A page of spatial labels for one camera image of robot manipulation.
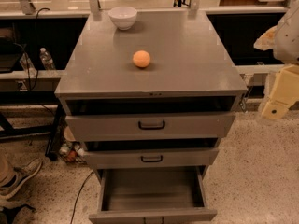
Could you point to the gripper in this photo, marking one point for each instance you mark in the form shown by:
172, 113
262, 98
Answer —
288, 42

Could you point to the grey bottom drawer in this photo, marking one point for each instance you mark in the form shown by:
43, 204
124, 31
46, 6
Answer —
170, 195

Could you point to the grey drawer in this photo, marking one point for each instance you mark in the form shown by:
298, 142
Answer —
150, 158
170, 195
150, 126

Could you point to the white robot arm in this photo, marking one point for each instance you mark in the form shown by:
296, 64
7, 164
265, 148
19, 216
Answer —
283, 39

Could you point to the grey middle drawer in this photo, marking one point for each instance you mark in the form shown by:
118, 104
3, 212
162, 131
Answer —
150, 158

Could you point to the grey top drawer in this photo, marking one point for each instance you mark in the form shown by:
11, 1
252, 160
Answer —
150, 126

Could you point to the grey metal drawer cabinet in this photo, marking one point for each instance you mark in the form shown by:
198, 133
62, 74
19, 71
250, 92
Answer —
190, 71

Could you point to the orange ball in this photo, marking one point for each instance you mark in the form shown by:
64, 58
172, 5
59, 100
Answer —
141, 59

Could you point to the white ceramic bowl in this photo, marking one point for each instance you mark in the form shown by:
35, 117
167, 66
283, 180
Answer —
123, 17

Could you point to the clutter items beside cabinet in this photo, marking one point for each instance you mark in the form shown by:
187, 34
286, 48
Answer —
71, 150

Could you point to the clear plastic water bottle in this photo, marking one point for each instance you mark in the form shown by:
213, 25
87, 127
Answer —
46, 59

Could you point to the grey sneaker shoe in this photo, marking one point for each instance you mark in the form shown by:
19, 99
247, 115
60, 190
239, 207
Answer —
13, 178

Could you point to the black table frame leg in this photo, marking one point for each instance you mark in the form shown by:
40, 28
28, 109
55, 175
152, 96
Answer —
18, 121

